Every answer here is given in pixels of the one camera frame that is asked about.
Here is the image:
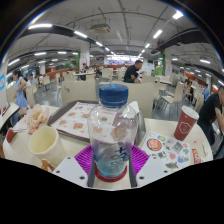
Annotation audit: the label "colourful sticker sheet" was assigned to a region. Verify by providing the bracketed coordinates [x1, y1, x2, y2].
[140, 130, 191, 171]

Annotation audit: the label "ceiling lights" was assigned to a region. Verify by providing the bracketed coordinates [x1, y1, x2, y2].
[6, 9, 224, 88]

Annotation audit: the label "beige chairs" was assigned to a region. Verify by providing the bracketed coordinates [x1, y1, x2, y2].
[24, 68, 205, 109]

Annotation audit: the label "brown fried snack piece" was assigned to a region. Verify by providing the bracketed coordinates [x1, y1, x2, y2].
[40, 159, 56, 173]

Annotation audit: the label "person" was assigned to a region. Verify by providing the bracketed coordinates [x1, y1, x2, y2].
[11, 69, 30, 126]
[196, 85, 224, 148]
[201, 83, 211, 102]
[184, 78, 196, 103]
[123, 59, 145, 84]

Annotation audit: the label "beige chair with hole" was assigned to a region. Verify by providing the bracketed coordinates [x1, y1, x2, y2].
[60, 79, 98, 106]
[111, 81, 156, 120]

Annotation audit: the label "red flat snack packet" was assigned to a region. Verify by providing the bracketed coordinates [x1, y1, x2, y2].
[191, 148, 202, 165]

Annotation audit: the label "clear blue-capped water bottle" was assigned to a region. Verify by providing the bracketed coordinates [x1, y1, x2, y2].
[87, 83, 139, 179]

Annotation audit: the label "cream paper cup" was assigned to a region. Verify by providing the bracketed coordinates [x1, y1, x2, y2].
[28, 125, 68, 168]

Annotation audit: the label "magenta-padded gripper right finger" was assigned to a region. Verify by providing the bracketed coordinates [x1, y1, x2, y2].
[128, 145, 174, 188]

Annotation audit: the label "red paper cup with lid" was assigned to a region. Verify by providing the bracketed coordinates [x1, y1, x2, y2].
[173, 105, 200, 142]

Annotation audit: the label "white crumpled napkin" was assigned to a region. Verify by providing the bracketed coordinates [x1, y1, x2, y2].
[128, 100, 141, 116]

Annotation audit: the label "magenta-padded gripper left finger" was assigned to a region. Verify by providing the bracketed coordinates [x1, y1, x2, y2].
[52, 145, 96, 188]

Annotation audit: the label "printed paper menu placemat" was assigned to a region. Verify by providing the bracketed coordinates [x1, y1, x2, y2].
[49, 101, 116, 139]

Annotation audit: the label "ceiling air conditioner unit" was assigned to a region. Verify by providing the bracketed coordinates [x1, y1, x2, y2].
[90, 23, 112, 35]

